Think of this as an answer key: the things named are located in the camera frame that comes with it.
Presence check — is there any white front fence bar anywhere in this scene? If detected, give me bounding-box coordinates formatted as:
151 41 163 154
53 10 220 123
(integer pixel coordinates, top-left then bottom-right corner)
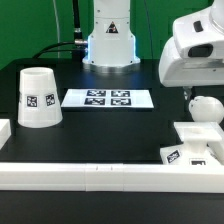
0 163 224 193

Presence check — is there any white right fence bar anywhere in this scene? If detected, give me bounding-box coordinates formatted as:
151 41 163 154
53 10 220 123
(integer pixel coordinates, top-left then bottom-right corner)
208 122 224 165

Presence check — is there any white lamp bulb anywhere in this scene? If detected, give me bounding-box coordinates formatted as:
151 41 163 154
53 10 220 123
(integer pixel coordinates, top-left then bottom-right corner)
188 96 224 124

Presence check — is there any white fence bar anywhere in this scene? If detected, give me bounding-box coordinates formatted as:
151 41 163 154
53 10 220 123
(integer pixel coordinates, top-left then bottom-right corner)
0 163 224 193
208 122 224 165
0 119 11 150

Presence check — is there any white lamp shade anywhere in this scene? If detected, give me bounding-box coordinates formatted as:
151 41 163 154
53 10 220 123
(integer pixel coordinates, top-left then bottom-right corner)
18 67 62 128

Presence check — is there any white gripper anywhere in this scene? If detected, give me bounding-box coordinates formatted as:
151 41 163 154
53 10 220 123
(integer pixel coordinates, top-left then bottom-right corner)
158 37 224 87

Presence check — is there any black cable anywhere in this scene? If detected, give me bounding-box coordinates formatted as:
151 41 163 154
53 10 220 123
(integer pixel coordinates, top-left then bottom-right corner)
32 0 89 60

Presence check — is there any white fiducial marker sheet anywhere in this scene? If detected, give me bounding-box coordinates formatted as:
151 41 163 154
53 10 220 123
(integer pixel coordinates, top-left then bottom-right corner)
61 89 154 109

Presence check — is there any white left fence bar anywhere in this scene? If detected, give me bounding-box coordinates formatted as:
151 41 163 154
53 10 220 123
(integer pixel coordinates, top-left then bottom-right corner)
0 119 11 150

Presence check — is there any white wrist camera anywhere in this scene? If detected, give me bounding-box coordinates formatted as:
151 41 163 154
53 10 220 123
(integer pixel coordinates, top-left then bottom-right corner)
173 7 224 59

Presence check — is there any thin grey cable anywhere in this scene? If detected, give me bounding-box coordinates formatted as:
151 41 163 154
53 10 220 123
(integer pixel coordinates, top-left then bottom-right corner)
52 0 62 60

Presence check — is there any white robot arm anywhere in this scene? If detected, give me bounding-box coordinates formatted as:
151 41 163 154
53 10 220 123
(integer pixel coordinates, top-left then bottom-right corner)
83 0 224 87

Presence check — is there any white lamp base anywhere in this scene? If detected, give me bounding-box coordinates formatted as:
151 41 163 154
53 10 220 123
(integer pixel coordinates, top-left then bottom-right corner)
160 122 221 166

